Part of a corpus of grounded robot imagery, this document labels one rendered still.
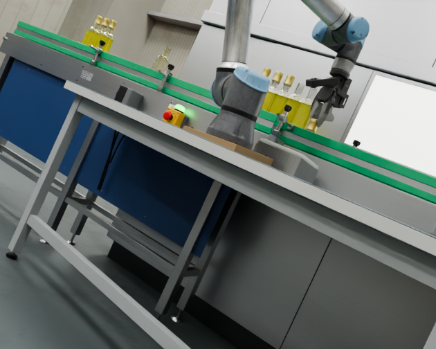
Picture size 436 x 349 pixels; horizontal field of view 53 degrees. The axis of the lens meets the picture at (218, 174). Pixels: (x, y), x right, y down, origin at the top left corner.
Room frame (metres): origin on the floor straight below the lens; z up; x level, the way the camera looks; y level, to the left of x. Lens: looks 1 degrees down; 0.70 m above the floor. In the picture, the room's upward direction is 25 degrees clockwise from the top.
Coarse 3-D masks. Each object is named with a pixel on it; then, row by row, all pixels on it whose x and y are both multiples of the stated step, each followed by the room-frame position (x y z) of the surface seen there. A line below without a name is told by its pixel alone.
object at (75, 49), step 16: (16, 32) 2.51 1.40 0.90; (32, 32) 2.45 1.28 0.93; (48, 32) 2.38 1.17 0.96; (64, 48) 2.30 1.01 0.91; (80, 48) 2.25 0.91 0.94; (112, 64) 2.13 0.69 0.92; (128, 64) 2.08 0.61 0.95; (144, 80) 2.01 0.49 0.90; (160, 80) 1.98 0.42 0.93; (176, 80) 1.93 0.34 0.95; (176, 96) 1.91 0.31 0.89; (192, 96) 1.88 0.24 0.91; (208, 96) 1.84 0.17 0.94; (256, 128) 1.71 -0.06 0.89; (272, 128) 1.69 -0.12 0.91
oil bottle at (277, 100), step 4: (276, 92) 1.83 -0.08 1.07; (280, 92) 1.82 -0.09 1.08; (284, 92) 1.81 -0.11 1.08; (276, 96) 1.82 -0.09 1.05; (280, 96) 1.81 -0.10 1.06; (284, 96) 1.81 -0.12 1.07; (272, 100) 1.83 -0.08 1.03; (276, 100) 1.82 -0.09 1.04; (280, 100) 1.81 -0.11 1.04; (272, 104) 1.82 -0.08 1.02; (276, 104) 1.82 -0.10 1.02; (280, 104) 1.81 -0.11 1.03; (268, 108) 1.83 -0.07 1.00; (272, 108) 1.82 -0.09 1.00; (276, 108) 1.81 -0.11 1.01; (280, 108) 1.81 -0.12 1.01; (272, 112) 1.82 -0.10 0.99; (276, 112) 1.81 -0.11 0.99
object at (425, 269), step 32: (64, 128) 1.73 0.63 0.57; (128, 128) 1.53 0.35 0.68; (192, 160) 1.33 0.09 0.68; (256, 192) 1.18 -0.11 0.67; (288, 192) 1.13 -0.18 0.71; (32, 224) 1.70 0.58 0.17; (320, 224) 1.06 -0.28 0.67; (352, 224) 1.02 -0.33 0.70; (64, 256) 1.55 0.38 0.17; (384, 256) 0.96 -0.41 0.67; (416, 256) 0.92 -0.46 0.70
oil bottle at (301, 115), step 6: (300, 102) 1.77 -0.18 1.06; (306, 102) 1.76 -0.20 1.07; (300, 108) 1.76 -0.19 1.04; (306, 108) 1.75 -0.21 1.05; (294, 114) 1.77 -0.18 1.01; (300, 114) 1.76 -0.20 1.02; (306, 114) 1.75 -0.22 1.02; (294, 120) 1.76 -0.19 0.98; (300, 120) 1.75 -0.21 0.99; (306, 120) 1.77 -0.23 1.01; (300, 126) 1.75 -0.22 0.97
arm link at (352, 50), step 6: (360, 42) 1.55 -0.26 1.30; (342, 48) 1.54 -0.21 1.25; (348, 48) 1.55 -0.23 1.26; (354, 48) 1.55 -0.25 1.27; (360, 48) 1.56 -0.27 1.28; (336, 54) 1.59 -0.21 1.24; (342, 54) 1.56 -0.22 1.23; (348, 54) 1.55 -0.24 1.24; (354, 54) 1.55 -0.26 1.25; (354, 60) 1.56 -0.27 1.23
